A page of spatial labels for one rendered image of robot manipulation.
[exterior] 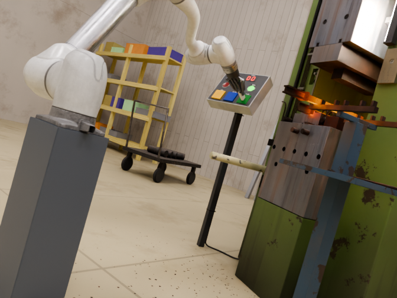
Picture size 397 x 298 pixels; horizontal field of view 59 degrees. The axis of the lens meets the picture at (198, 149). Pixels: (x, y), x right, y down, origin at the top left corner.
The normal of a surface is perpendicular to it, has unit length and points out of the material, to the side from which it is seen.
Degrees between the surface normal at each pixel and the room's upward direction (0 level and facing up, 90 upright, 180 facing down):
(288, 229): 90
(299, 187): 90
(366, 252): 90
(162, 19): 90
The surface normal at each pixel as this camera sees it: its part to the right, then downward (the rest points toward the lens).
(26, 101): 0.74, 0.23
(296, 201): -0.86, -0.24
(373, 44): 0.42, 0.14
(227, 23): -0.61, -0.15
